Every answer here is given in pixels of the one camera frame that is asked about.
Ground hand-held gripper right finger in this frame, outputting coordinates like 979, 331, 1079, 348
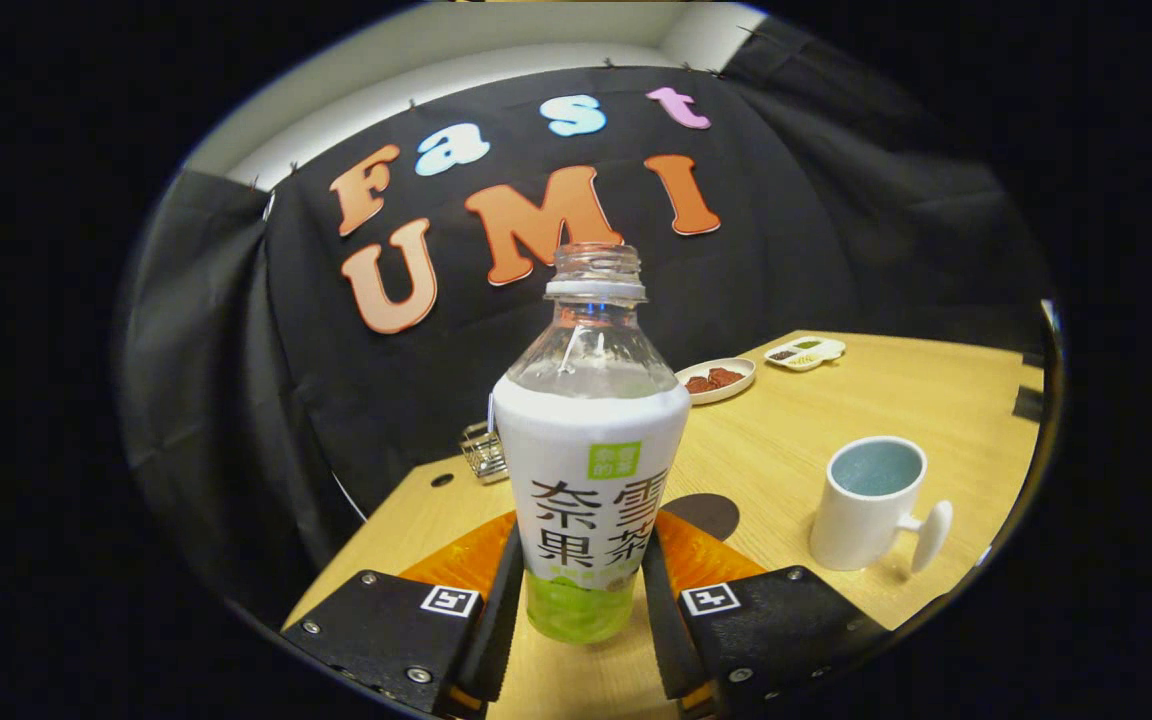
641, 510, 892, 720

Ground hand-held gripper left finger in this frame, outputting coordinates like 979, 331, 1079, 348
281, 510, 525, 720

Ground dark round coaster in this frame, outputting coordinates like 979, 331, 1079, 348
661, 493, 740, 542

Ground clear juice bottle white label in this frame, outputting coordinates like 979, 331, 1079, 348
489, 242, 692, 645

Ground white cup blue inside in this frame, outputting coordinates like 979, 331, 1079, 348
809, 435, 954, 576

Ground reddish brown food pieces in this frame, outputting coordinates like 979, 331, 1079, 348
684, 367, 745, 395

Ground white round plate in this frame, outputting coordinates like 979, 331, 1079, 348
674, 357, 757, 406

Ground wooden table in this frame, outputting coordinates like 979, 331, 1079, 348
281, 330, 1047, 720

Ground white divided dish with seeds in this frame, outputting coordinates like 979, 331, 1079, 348
764, 336, 847, 372

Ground black backdrop cloth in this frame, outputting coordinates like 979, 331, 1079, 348
114, 20, 1052, 626

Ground metal wire utensil holder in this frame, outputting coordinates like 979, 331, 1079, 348
460, 421, 509, 486

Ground white cable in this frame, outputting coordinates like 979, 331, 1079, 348
331, 470, 369, 523

